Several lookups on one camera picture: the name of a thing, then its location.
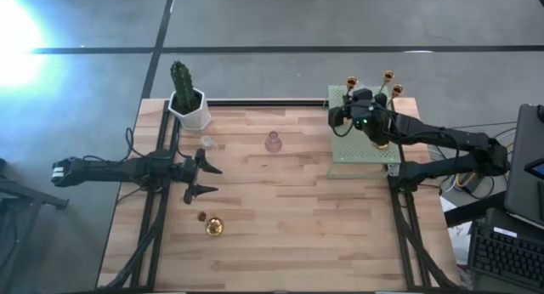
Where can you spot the gold metal candlestick holder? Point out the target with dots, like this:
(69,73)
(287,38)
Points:
(214,226)
(352,81)
(388,75)
(381,146)
(398,89)

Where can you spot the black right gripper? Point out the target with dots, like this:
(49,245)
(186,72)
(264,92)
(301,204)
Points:
(370,115)

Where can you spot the black table edge frame bar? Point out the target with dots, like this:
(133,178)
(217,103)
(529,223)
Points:
(263,102)

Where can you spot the dark metal stand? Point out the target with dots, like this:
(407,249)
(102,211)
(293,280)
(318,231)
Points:
(25,192)

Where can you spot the white hexagonal plant pot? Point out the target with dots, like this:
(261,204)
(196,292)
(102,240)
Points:
(197,120)

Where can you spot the green perforated metal shelf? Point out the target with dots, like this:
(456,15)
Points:
(353,154)

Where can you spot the clear ribbed glass candle holder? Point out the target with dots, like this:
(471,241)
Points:
(207,142)

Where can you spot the white printed paper sheet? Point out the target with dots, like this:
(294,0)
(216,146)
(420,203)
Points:
(457,239)

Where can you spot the black power box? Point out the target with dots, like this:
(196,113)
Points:
(476,183)

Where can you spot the pink ribbed glass candle holder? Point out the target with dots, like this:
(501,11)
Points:
(273,143)

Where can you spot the green cactus plant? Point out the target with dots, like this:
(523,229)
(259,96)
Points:
(183,86)

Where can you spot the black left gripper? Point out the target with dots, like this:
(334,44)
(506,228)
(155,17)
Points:
(181,173)

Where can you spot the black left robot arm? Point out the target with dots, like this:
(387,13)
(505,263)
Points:
(106,171)

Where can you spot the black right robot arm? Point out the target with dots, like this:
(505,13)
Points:
(446,137)

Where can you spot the small lit screen device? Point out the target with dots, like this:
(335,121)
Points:
(537,168)

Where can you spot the black computer keyboard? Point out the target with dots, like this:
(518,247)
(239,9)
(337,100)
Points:
(506,258)

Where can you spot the grey laptop computer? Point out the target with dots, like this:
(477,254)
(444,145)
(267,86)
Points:
(523,192)

